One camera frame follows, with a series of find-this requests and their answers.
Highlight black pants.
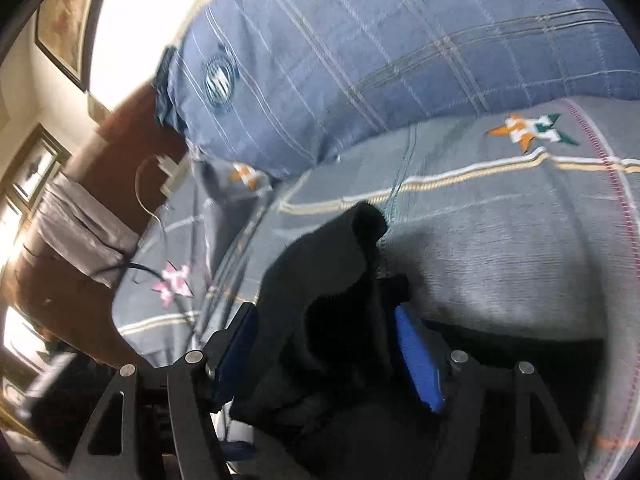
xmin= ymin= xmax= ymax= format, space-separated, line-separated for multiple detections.
xmin=231 ymin=204 xmax=602 ymax=479

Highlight grey patterned bed sheet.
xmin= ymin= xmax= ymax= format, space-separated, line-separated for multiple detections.
xmin=112 ymin=96 xmax=639 ymax=479

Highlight grey cloth on headboard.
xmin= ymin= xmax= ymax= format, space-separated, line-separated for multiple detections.
xmin=36 ymin=174 xmax=139 ymax=288

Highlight brown wooden headboard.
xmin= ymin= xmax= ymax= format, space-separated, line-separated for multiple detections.
xmin=2 ymin=82 xmax=186 ymax=366

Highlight blue plaid pillow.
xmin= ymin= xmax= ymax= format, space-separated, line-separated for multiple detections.
xmin=154 ymin=0 xmax=639 ymax=177

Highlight white charger with cable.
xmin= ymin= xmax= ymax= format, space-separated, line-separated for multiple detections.
xmin=134 ymin=154 xmax=190 ymax=224

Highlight framed wall picture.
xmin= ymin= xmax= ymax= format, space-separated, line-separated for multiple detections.
xmin=35 ymin=0 xmax=101 ymax=91

